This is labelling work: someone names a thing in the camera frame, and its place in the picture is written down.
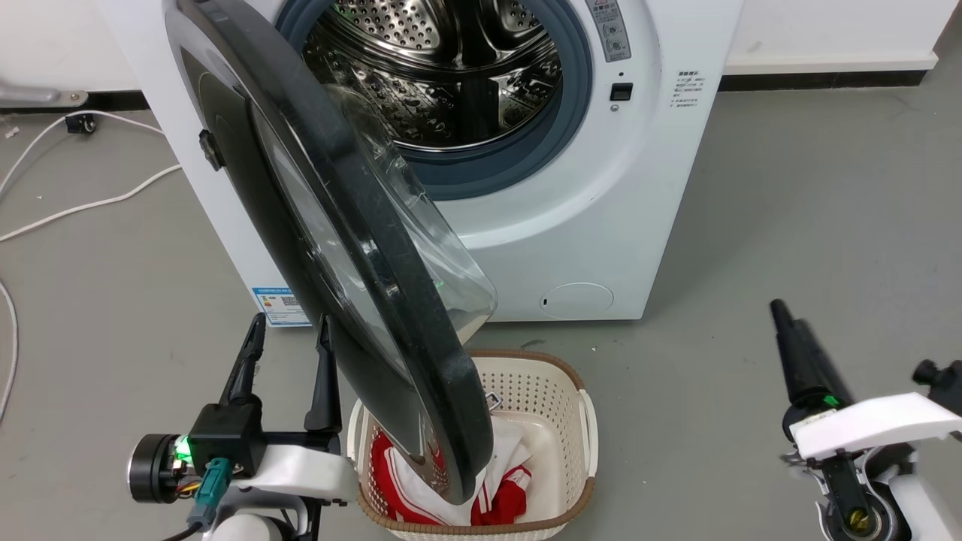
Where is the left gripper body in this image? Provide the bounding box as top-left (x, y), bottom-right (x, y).
top-left (126, 403), bottom-right (359, 505)

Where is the black cable with teal connector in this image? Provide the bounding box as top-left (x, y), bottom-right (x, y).
top-left (160, 457), bottom-right (232, 541)

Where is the black round washing machine door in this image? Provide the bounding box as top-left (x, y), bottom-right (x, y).
top-left (164, 0), bottom-right (499, 506)

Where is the red and white garment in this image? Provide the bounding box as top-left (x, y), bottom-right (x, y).
top-left (369, 416), bottom-right (534, 527)

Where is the white front-load washing machine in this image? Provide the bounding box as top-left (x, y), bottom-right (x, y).
top-left (98, 0), bottom-right (746, 328)

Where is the cream plastic laundry basket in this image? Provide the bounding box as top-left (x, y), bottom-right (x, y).
top-left (346, 349), bottom-right (600, 541)

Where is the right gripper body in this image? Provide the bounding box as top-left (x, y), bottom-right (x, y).
top-left (780, 391), bottom-right (962, 498)

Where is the round white filter cover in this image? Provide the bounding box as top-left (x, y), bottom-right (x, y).
top-left (539, 283), bottom-right (615, 317)

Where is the blue energy label sticker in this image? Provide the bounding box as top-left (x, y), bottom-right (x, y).
top-left (251, 286), bottom-right (311, 328)

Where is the perforated steel washer drum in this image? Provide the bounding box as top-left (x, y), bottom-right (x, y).
top-left (301, 0), bottom-right (564, 153)

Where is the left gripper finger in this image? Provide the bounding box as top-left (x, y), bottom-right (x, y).
top-left (304, 313), bottom-right (344, 434)
top-left (220, 312), bottom-right (268, 408)

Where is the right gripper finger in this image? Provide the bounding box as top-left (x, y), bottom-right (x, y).
top-left (912, 358), bottom-right (962, 416)
top-left (769, 298), bottom-right (855, 413)

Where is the long white floor cable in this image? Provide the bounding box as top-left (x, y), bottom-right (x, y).
top-left (0, 110), bottom-right (165, 198)

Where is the grey warning label sticker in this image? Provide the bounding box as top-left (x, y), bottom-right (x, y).
top-left (585, 0), bottom-right (633, 63)

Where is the grey metal base leg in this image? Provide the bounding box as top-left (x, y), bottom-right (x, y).
top-left (0, 80), bottom-right (89, 108)

